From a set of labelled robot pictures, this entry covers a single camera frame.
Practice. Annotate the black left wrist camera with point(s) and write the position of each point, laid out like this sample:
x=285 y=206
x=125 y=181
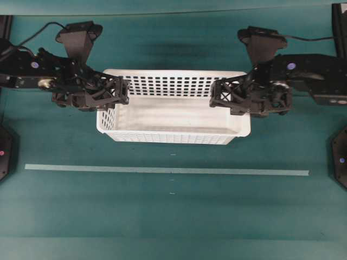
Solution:
x=78 y=39

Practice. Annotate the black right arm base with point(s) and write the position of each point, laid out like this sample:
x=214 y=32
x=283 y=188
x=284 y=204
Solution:
x=336 y=157

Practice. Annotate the black frame post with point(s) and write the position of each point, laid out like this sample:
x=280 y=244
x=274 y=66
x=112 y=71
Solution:
x=5 y=26
x=339 y=28

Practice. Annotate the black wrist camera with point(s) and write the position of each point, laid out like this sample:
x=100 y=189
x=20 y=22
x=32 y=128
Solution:
x=261 y=44
x=78 y=39

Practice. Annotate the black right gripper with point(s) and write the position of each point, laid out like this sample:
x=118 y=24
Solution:
x=263 y=97

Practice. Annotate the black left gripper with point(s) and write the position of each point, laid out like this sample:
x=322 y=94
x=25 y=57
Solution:
x=76 y=82

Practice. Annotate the black left frame post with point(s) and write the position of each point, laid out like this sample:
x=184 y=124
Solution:
x=5 y=26

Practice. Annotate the white perforated plastic basket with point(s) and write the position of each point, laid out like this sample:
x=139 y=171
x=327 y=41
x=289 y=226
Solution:
x=172 y=106

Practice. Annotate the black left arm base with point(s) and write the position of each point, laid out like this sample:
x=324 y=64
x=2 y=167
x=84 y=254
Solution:
x=10 y=142

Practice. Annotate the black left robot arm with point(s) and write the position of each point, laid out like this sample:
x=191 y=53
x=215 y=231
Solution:
x=21 y=69

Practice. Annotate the light green tape strip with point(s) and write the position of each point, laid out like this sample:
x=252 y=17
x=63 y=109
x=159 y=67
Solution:
x=166 y=170

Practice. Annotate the black right frame post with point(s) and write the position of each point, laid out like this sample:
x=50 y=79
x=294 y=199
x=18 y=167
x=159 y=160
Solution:
x=339 y=28

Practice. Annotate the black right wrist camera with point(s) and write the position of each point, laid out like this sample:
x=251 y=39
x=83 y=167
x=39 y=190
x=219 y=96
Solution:
x=261 y=44

